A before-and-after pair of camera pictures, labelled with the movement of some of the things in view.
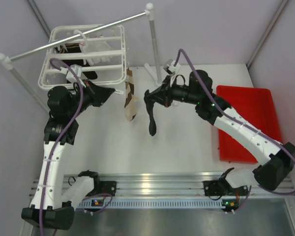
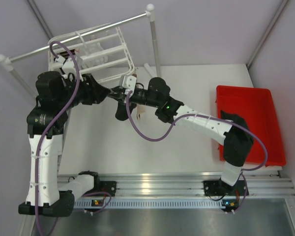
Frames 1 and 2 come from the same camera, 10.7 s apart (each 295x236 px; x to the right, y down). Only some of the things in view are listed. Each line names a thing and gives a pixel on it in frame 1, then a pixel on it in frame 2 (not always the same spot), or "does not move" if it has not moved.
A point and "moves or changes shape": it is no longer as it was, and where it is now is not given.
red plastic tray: [256, 104] does not move
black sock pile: [149, 101] → [121, 113]
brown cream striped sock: [130, 105] moves or changes shape
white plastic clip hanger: [85, 56] moves or changes shape
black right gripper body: [171, 93] → [123, 97]
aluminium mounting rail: [169, 191] does not move
